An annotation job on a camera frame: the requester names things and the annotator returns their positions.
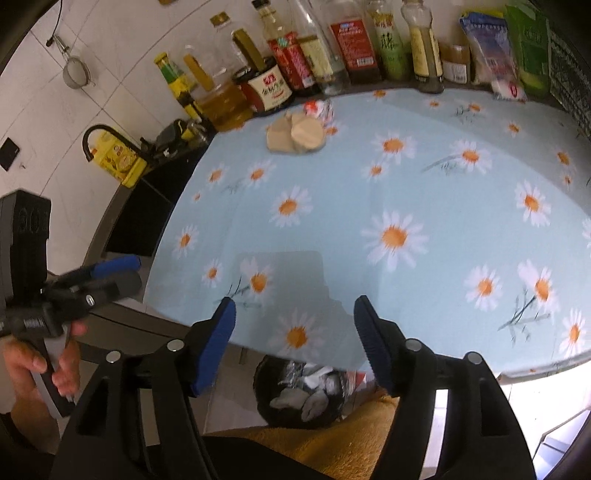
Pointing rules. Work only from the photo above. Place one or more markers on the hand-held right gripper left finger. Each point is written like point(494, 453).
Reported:
point(214, 350)

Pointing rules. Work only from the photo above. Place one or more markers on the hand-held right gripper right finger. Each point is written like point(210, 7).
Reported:
point(374, 346)

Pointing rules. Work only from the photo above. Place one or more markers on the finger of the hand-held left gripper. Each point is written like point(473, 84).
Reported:
point(115, 286)
point(115, 265)

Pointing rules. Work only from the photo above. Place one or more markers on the black trash bin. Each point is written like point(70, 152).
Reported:
point(265, 374)

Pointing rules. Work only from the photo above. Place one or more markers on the white paper tissue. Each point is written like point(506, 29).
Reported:
point(316, 376)

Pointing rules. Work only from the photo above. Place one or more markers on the person's left forearm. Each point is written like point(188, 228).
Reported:
point(32, 422)

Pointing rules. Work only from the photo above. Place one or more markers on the person's left hand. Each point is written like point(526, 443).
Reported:
point(18, 364)

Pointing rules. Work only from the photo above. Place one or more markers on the yellow box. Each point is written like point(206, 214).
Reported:
point(117, 157)

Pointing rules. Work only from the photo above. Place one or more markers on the yellow garment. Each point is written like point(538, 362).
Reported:
point(332, 447)

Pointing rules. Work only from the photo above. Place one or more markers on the black kitchen tool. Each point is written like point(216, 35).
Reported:
point(168, 136)

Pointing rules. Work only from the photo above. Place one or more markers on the daisy-print blue tablecloth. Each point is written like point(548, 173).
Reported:
point(438, 207)

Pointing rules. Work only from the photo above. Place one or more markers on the metal mesh strainer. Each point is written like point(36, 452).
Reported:
point(76, 74)

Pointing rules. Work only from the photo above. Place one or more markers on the large cooking oil bottle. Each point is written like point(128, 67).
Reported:
point(221, 104)

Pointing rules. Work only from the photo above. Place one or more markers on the small green label bottle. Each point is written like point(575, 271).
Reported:
point(173, 76)

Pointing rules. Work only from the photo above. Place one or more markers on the beige ginger root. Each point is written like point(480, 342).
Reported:
point(300, 136)

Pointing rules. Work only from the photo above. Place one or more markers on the dark soy sauce jug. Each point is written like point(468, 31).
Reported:
point(270, 90)

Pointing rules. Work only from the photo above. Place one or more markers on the red white crumpled wrapper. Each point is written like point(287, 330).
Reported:
point(318, 108)

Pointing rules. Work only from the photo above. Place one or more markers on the red label vinegar bottle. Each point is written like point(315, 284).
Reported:
point(291, 57)

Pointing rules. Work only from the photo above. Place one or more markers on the small white red packet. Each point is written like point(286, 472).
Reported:
point(508, 88)

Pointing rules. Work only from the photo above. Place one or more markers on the small brown jar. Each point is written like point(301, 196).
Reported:
point(455, 62)

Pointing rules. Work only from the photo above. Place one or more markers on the yellow label seasoning bottle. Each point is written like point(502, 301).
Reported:
point(425, 50)

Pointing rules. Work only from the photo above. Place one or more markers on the green label oil bottle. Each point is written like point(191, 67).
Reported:
point(392, 46)

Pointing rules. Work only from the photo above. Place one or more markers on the dark sauce bottle red label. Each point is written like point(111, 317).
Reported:
point(353, 44)

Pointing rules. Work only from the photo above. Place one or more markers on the blue white plastic packet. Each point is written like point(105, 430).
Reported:
point(489, 48)

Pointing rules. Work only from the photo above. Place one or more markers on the black patterned crate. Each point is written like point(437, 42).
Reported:
point(570, 78)

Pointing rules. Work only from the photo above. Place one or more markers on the green plastic packet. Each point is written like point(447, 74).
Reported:
point(533, 50)

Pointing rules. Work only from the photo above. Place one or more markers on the black wall plate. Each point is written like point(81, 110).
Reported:
point(8, 154)

